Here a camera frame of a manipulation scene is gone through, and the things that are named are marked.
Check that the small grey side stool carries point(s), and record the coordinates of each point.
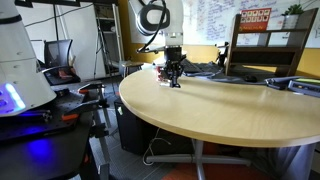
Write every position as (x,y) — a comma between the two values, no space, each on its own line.
(130,65)

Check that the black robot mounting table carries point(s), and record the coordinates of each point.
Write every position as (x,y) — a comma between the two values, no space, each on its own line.
(40,153)

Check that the black mesh office chair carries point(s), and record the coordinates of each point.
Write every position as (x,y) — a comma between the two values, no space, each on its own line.
(60,60)

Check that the dark wooden shelf unit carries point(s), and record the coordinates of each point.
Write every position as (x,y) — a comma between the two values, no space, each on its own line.
(266,50)

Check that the black computer keyboard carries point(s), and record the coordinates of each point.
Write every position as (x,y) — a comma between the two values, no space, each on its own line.
(191,66)

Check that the white cabinet panels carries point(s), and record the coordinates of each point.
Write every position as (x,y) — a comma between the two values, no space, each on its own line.
(83,36)

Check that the black tripod stand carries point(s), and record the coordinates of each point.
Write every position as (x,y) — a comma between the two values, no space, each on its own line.
(101,50)

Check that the red poster with squares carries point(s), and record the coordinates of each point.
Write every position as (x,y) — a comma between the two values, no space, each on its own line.
(255,20)

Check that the black computer tower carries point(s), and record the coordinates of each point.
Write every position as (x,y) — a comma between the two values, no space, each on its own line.
(133,130)

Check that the grey metal table frame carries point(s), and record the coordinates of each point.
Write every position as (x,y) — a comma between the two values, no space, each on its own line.
(199,158)

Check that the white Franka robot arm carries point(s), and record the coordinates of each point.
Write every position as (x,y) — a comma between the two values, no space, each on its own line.
(20,66)

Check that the black computer mouse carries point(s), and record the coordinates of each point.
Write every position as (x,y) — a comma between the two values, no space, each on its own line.
(251,78)

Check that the red enamel mug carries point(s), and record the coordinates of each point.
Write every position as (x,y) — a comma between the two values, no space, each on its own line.
(161,78)

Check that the green potted plant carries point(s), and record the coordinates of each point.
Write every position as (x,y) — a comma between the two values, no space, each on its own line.
(293,11)

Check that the black device with green screen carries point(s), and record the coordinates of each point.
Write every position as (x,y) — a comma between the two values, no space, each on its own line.
(305,86)

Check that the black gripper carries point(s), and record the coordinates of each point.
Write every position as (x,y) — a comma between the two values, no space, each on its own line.
(174,55)

